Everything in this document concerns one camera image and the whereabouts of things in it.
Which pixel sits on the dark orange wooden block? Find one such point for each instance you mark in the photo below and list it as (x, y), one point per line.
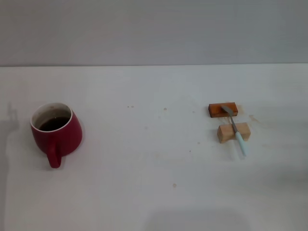
(216, 111)

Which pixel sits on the light arched wooden block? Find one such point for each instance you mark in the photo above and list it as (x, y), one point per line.
(226, 133)

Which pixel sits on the red ceramic coffee cup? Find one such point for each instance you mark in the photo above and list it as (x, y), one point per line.
(60, 137)

